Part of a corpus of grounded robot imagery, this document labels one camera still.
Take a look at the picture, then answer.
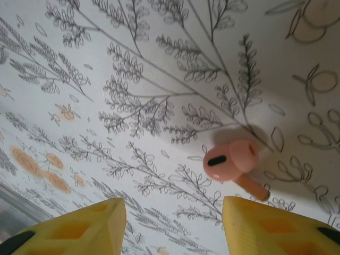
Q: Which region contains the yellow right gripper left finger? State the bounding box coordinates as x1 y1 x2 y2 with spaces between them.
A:
15 197 128 255

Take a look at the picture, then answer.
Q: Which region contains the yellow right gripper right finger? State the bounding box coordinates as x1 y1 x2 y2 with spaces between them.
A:
222 195 340 255

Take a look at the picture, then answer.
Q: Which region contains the pink wireless earbud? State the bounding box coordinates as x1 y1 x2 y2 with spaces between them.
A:
203 138 271 202

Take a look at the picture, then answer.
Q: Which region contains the floral patterned table cover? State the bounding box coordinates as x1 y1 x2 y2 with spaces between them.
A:
0 0 340 255

